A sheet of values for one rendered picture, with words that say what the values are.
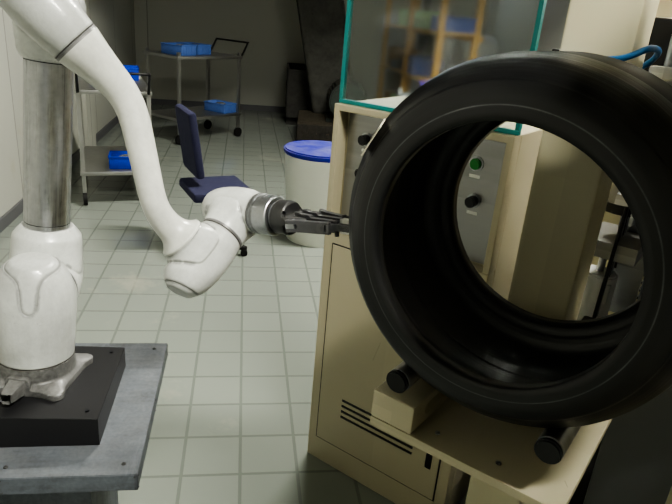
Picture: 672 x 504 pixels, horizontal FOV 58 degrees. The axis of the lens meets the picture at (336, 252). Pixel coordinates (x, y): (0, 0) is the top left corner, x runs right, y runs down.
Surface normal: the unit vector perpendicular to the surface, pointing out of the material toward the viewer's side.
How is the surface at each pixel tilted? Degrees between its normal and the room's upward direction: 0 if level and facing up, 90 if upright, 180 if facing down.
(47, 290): 70
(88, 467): 0
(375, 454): 90
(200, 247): 61
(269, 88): 90
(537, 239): 90
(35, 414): 3
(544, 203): 90
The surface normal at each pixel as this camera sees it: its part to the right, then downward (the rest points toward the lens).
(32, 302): 0.39, 0.09
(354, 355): -0.59, 0.25
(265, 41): 0.14, 0.38
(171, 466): 0.08, -0.93
